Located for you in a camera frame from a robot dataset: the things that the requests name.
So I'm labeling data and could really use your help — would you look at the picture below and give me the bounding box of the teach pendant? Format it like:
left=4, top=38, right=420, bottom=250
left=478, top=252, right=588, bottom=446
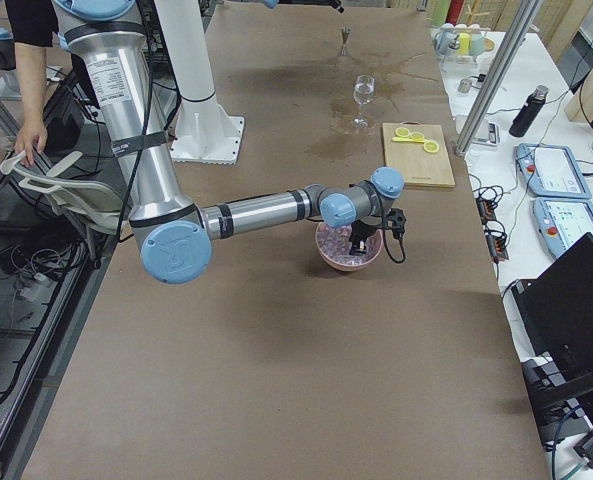
left=514, top=143, right=592, bottom=200
left=532, top=197, right=593, bottom=259

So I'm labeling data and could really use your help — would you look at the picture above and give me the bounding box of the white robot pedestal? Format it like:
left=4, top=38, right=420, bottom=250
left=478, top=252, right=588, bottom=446
left=155, top=0, right=245, bottom=165

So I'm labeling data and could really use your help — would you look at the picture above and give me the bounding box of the yellow plastic knife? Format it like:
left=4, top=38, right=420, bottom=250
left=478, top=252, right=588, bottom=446
left=391, top=136, right=429, bottom=145

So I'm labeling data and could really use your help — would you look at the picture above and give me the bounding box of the lower teach pendant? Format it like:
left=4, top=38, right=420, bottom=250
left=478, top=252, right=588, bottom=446
left=532, top=197, right=593, bottom=259

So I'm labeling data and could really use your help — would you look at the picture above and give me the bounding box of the black monitor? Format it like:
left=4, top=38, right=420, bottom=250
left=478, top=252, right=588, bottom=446
left=513, top=233, right=593, bottom=425

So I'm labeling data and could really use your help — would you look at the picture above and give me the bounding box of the bamboo cutting board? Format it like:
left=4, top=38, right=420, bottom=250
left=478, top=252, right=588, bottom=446
left=381, top=123, right=455, bottom=188

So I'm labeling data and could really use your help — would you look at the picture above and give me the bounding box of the yellow cup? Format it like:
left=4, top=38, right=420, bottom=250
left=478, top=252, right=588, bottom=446
left=453, top=32, right=471, bottom=56

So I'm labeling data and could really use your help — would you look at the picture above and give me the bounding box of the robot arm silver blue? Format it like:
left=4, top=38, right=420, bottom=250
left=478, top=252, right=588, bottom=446
left=54, top=1, right=405, bottom=284

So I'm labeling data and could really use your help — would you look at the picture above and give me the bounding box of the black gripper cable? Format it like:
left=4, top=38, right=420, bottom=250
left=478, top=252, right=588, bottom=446
left=381, top=214, right=407, bottom=265

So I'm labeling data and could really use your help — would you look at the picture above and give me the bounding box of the pink bowl of ice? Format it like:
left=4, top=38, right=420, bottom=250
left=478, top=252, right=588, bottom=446
left=315, top=223, right=383, bottom=272

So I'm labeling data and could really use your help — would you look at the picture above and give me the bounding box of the light blue cup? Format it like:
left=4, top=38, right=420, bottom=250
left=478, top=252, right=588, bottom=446
left=468, top=31, right=486, bottom=58

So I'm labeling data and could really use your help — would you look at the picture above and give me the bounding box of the person's hand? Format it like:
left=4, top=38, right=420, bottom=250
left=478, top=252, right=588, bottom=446
left=15, top=118, right=48, bottom=167

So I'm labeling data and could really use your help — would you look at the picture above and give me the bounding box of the clear wine glass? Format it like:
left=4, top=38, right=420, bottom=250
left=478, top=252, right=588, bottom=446
left=353, top=75, right=375, bottom=128

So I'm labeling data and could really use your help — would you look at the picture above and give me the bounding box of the upper teach pendant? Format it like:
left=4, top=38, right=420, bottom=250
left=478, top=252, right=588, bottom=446
left=514, top=143, right=592, bottom=200

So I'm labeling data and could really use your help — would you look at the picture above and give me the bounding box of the person in black shirt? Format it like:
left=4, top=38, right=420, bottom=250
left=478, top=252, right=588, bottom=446
left=3, top=0, right=72, bottom=167

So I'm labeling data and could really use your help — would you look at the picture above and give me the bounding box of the white office chair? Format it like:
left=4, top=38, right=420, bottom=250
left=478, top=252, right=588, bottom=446
left=0, top=151, right=122, bottom=234

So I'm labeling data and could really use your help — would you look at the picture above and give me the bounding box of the lemon slice near handle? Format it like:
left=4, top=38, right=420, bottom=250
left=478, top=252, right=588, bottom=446
left=395, top=127, right=410, bottom=138

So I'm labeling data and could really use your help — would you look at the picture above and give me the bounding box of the aluminium frame post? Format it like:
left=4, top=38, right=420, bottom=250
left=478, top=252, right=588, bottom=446
left=454, top=0, right=543, bottom=157

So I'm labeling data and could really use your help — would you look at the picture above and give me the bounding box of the black water bottle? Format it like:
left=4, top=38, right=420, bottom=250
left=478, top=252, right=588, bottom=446
left=509, top=85, right=549, bottom=138

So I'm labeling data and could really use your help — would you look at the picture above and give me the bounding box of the far lemon slice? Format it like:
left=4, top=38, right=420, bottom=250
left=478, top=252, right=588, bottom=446
left=423, top=140, right=440, bottom=153

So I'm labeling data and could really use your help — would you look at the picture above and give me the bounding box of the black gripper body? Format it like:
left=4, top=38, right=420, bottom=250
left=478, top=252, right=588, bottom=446
left=351, top=220, right=376, bottom=245

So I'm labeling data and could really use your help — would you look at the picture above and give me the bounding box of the steel jigger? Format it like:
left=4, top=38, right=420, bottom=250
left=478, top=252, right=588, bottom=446
left=339, top=27, right=351, bottom=56

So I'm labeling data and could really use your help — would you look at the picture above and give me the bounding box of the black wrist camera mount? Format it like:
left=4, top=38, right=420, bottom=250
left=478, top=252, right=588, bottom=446
left=387, top=208, right=406, bottom=238

